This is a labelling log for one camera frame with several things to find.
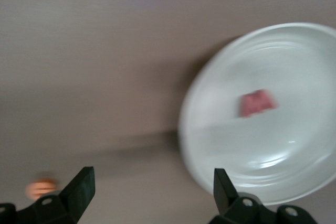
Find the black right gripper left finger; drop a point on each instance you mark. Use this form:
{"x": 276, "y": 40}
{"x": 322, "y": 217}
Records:
{"x": 76, "y": 195}

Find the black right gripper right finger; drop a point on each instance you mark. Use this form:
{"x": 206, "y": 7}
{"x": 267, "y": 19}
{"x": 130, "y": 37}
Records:
{"x": 225, "y": 197}

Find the pink foam letter w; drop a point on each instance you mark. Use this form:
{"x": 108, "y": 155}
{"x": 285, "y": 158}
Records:
{"x": 258, "y": 103}

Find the orange foam digit nine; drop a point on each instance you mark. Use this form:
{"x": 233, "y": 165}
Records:
{"x": 40, "y": 188}

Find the beige round plate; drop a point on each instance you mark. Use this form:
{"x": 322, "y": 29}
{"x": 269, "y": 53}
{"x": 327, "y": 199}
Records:
{"x": 262, "y": 150}

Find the brown table cover sheet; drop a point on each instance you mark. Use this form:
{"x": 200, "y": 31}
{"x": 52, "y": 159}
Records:
{"x": 78, "y": 51}

